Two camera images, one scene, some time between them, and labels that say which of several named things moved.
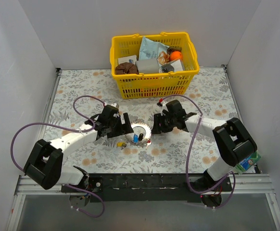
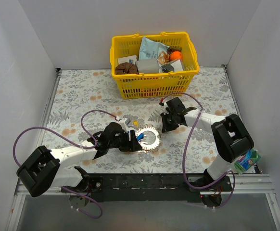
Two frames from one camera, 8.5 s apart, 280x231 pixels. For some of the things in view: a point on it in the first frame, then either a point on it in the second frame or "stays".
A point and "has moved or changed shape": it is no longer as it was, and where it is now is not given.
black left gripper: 117,126 -> 128,140
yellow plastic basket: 160,84 stays
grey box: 147,66 stays
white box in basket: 131,59 stays
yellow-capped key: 120,144 has moved or changed shape
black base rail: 161,187 stays
